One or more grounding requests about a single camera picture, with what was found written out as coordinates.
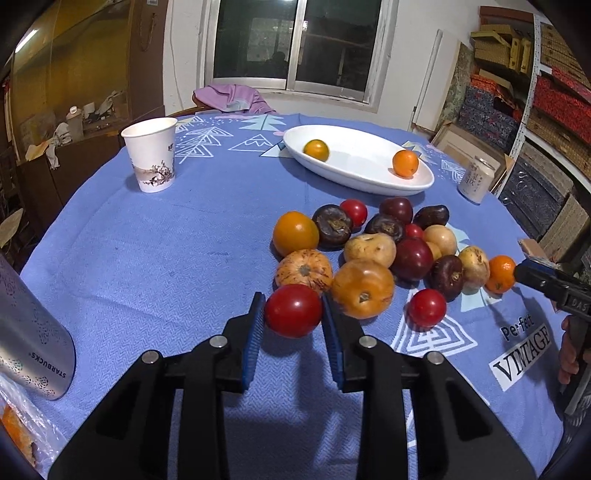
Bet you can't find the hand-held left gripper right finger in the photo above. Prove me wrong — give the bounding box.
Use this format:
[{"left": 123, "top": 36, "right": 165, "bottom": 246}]
[{"left": 321, "top": 293, "right": 539, "bottom": 480}]

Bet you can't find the sliding glass window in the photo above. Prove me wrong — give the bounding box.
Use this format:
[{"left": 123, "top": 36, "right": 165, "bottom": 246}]
[{"left": 203, "top": 0, "right": 398, "bottom": 104}]

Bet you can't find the crumpled rag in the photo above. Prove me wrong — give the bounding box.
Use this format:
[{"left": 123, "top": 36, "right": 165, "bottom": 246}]
[{"left": 25, "top": 122, "right": 63, "bottom": 169}]

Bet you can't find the striped tan-orange fruit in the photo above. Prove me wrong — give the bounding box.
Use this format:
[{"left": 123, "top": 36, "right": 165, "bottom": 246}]
[{"left": 276, "top": 249, "right": 334, "bottom": 295}]

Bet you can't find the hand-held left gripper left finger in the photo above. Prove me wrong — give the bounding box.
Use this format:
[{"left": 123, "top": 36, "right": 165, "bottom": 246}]
[{"left": 48, "top": 292, "right": 267, "bottom": 480}]

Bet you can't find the silver steel tumbler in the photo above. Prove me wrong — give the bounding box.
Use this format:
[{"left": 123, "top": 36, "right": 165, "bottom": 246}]
[{"left": 0, "top": 253, "right": 77, "bottom": 401}]

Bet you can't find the blue printed tablecloth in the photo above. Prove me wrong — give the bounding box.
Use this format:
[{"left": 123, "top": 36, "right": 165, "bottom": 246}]
[{"left": 21, "top": 112, "right": 571, "bottom": 480}]

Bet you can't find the clear plastic bag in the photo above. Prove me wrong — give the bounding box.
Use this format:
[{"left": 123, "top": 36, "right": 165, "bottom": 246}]
[{"left": 0, "top": 374, "right": 61, "bottom": 476}]

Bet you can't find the white printed paper cup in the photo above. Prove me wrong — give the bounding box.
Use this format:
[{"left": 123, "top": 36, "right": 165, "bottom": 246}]
[{"left": 121, "top": 117, "right": 179, "bottom": 193}]

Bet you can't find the wooden armchair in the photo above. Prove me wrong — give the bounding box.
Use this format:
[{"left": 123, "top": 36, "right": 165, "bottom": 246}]
[{"left": 165, "top": 91, "right": 218, "bottom": 118}]

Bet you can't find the stack of patterned boxes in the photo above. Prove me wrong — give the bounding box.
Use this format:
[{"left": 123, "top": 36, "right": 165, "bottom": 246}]
[{"left": 468, "top": 4, "right": 591, "bottom": 264}]

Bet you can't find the white metal shelf rack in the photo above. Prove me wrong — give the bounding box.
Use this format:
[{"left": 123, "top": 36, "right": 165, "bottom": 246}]
[{"left": 505, "top": 11, "right": 546, "bottom": 158}]

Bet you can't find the white drink can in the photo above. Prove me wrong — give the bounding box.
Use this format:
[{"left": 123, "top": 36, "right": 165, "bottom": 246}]
[{"left": 458, "top": 156, "right": 496, "bottom": 205}]

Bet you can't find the white board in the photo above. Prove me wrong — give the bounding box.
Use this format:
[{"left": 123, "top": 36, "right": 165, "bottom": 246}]
[{"left": 412, "top": 28, "right": 460, "bottom": 134}]

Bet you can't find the green marbled panel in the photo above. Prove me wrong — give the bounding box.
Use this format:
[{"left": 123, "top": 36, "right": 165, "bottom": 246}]
[{"left": 438, "top": 41, "right": 476, "bottom": 137}]

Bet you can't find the purple jacket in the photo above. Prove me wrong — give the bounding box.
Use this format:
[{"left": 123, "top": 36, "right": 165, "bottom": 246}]
[{"left": 193, "top": 84, "right": 278, "bottom": 115}]

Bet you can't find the yellow-green tomato on plate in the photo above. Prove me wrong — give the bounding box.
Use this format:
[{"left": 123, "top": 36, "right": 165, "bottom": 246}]
[{"left": 303, "top": 139, "right": 330, "bottom": 162}]

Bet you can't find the big amber tomato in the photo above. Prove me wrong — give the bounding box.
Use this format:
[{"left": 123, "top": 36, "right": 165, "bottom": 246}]
[{"left": 331, "top": 259, "right": 396, "bottom": 319}]

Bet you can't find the wooden glass cabinet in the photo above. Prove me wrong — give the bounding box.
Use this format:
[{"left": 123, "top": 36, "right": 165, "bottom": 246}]
[{"left": 0, "top": 0, "right": 166, "bottom": 245}]

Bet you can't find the tan round fruit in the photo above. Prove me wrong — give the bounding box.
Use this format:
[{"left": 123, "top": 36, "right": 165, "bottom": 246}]
[
  {"left": 458, "top": 246, "right": 491, "bottom": 292},
  {"left": 423, "top": 224, "right": 458, "bottom": 257}
]

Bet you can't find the tan lumpy fruit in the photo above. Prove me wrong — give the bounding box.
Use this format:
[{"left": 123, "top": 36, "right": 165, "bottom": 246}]
[{"left": 344, "top": 233, "right": 397, "bottom": 268}]

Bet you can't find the person's right hand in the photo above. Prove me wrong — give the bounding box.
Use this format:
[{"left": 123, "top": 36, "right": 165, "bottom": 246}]
[{"left": 558, "top": 318, "right": 583, "bottom": 387}]

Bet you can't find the white oval plate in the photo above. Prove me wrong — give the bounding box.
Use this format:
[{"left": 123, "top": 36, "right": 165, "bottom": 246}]
[{"left": 283, "top": 124, "right": 435, "bottom": 195}]

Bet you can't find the orange tangerine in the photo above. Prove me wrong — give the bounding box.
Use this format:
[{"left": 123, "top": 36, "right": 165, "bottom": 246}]
[
  {"left": 485, "top": 255, "right": 517, "bottom": 294},
  {"left": 392, "top": 150, "right": 420, "bottom": 179}
]

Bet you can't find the cardboard box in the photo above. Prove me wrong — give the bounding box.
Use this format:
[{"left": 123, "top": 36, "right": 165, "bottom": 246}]
[{"left": 428, "top": 119, "right": 513, "bottom": 185}]

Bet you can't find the dark red plum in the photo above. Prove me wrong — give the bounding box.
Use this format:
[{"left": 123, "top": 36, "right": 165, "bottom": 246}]
[
  {"left": 392, "top": 237, "right": 435, "bottom": 282},
  {"left": 379, "top": 197, "right": 414, "bottom": 224}
]

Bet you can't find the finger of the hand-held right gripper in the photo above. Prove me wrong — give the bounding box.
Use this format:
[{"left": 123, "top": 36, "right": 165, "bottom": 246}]
[{"left": 514, "top": 258, "right": 591, "bottom": 319}]

